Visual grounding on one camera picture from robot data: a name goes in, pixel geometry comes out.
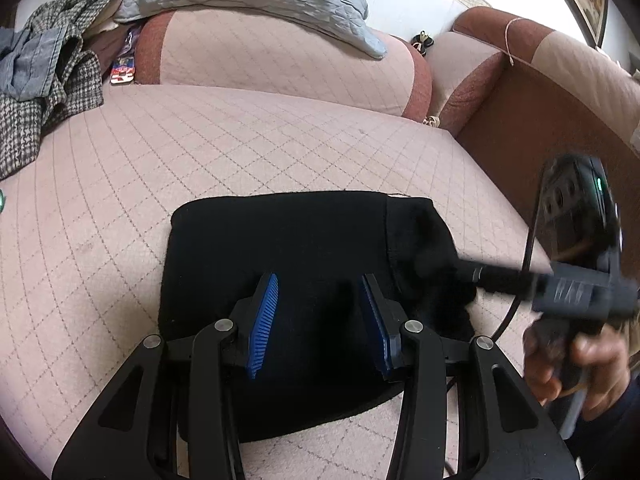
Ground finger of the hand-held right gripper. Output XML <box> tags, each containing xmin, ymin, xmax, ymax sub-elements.
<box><xmin>420</xmin><ymin>247</ymin><xmax>556</xmax><ymax>306</ymax></box>

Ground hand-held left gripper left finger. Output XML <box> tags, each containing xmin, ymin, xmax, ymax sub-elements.
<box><xmin>52</xmin><ymin>272</ymin><xmax>280</xmax><ymax>480</ymax></box>

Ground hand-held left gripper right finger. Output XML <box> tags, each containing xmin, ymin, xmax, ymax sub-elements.
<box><xmin>361</xmin><ymin>273</ymin><xmax>581</xmax><ymax>480</ymax></box>

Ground black pants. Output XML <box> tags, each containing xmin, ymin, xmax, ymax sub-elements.
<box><xmin>157</xmin><ymin>190</ymin><xmax>478</xmax><ymax>443</ymax></box>

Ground person's right forearm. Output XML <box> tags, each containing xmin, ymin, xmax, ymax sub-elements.
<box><xmin>565</xmin><ymin>372</ymin><xmax>640</xmax><ymax>480</ymax></box>

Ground person's right hand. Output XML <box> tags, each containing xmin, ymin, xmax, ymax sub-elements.
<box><xmin>522</xmin><ymin>320</ymin><xmax>633</xmax><ymax>422</ymax></box>

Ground pink and red sofa cushion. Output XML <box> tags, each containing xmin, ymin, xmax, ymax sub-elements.
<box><xmin>135</xmin><ymin>7</ymin><xmax>433</xmax><ymax>121</ymax></box>
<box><xmin>425</xmin><ymin>30</ymin><xmax>508</xmax><ymax>138</ymax></box>

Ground pink quilted sofa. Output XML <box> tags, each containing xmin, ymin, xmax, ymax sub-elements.
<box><xmin>0</xmin><ymin>5</ymin><xmax>640</xmax><ymax>480</ymax></box>

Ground colourful printed packet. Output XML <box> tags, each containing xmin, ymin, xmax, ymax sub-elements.
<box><xmin>110</xmin><ymin>27</ymin><xmax>139</xmax><ymax>86</ymax></box>

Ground houndstooth coat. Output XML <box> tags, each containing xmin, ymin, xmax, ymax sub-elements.
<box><xmin>0</xmin><ymin>0</ymin><xmax>136</xmax><ymax>181</ymax></box>

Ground blue denim shirt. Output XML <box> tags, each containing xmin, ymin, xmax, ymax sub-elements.
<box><xmin>0</xmin><ymin>25</ymin><xmax>68</xmax><ymax>101</ymax></box>

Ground black cable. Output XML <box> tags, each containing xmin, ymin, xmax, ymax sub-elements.
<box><xmin>445</xmin><ymin>172</ymin><xmax>548</xmax><ymax>476</ymax></box>

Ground beige string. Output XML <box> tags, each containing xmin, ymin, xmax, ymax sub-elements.
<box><xmin>504</xmin><ymin>17</ymin><xmax>526</xmax><ymax>68</ymax></box>

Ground framed wall picture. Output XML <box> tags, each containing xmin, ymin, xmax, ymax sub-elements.
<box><xmin>542</xmin><ymin>0</ymin><xmax>611</xmax><ymax>48</ymax></box>

